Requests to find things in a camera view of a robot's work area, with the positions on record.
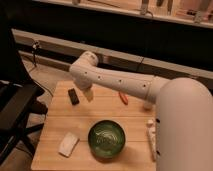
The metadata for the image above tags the black eraser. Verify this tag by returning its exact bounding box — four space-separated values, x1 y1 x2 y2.
68 88 79 105

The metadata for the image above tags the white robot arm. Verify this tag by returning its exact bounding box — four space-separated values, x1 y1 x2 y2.
69 51 213 171

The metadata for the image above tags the white sponge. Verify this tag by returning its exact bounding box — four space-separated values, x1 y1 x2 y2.
58 132 79 157

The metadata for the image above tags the orange carrot toy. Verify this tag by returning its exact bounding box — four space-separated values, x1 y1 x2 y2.
119 92 128 105

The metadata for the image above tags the wooden table board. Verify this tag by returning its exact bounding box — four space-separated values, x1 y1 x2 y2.
31 81 155 171

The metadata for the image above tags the green ceramic bowl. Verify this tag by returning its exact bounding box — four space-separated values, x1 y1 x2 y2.
88 120 126 159

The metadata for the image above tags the white paper cup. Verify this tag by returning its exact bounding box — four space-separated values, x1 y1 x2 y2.
143 102 154 110

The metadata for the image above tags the black office chair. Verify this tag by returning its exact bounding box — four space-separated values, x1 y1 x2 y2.
0 5 48 165

